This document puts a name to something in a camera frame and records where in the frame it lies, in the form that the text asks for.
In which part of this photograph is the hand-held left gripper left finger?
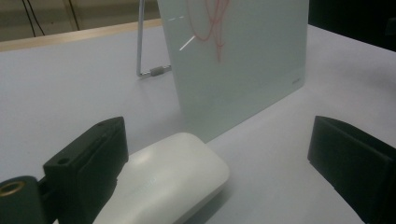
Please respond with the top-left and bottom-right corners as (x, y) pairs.
(42, 116), (130, 224)

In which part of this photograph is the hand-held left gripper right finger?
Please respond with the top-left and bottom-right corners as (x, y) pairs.
(306, 115), (396, 224)

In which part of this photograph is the white rounded mouse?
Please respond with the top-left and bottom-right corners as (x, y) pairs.
(92, 132), (231, 224)

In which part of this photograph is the white table mat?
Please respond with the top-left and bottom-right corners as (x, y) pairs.
(0, 18), (396, 224)

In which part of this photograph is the frosted glass whiteboard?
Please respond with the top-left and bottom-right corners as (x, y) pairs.
(156, 0), (311, 145)

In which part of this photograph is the metal wire board stand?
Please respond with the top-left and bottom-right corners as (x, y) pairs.
(135, 0), (173, 79)

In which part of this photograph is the black hanging cable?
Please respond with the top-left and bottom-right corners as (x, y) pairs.
(27, 0), (45, 35)
(21, 0), (36, 37)

